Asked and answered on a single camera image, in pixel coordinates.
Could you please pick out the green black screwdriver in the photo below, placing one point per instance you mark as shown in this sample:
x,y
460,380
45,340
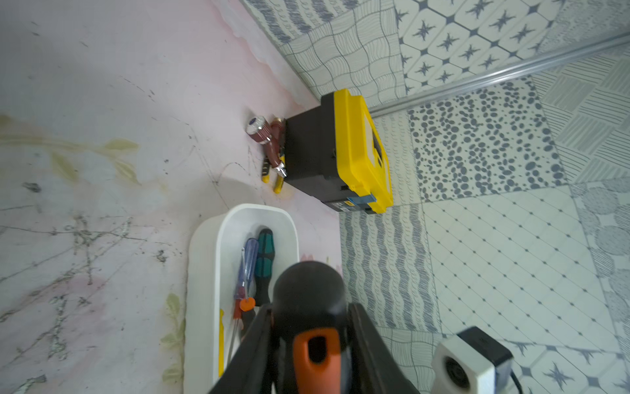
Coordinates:
x,y
263,267

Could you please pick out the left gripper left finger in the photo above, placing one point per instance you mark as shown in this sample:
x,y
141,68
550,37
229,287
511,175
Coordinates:
x,y
248,370

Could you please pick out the clear purple screwdriver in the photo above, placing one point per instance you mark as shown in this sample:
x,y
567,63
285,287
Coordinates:
x,y
245,276

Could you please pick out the small orange black screwdriver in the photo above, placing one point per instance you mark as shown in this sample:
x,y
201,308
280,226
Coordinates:
x,y
247,307

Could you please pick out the medium orange black screwdriver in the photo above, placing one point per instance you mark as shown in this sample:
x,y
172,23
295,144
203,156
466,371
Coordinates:
x,y
310,320

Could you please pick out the yellow black toolbox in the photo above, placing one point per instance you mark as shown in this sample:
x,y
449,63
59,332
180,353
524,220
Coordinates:
x,y
334,154

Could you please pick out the yellow slim screwdriver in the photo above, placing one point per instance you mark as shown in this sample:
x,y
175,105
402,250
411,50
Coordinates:
x,y
221,344

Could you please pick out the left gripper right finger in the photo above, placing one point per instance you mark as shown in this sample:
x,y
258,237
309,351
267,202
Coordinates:
x,y
374,369

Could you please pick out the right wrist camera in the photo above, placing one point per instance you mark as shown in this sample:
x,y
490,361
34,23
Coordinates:
x,y
473,362

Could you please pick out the dark red metal fitting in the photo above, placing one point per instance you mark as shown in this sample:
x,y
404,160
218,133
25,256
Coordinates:
x,y
269,134

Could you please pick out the white plastic storage box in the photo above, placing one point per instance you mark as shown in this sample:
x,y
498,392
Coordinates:
x,y
214,263

